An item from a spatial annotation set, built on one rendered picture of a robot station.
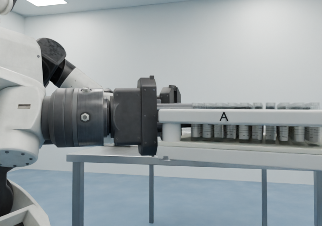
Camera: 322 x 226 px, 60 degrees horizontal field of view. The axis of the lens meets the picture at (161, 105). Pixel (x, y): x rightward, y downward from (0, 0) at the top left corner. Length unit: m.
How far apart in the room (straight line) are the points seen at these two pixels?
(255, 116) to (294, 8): 4.54
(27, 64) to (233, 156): 0.57
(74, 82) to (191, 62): 3.80
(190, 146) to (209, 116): 0.05
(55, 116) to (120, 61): 4.59
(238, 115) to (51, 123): 0.25
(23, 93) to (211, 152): 0.27
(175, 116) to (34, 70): 0.50
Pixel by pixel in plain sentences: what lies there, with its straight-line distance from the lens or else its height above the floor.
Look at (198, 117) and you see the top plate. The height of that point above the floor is 1.02.
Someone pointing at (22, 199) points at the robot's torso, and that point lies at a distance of 0.84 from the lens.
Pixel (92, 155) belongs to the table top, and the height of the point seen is 0.85.
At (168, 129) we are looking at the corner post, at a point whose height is 1.01.
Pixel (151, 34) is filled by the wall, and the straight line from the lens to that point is 4.89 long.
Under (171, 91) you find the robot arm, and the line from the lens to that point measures 0.56.
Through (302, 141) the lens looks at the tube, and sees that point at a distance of 0.41.
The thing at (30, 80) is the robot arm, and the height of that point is 1.08.
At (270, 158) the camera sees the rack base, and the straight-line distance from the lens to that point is 0.37.
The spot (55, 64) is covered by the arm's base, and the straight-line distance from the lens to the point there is 0.90.
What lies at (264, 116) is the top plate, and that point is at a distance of 0.37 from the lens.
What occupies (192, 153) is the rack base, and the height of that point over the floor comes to 0.98.
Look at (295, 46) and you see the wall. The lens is 4.73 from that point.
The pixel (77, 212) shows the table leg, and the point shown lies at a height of 0.58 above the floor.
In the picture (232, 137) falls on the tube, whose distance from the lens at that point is 0.41.
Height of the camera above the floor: 1.03
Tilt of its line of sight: 2 degrees up
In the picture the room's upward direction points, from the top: straight up
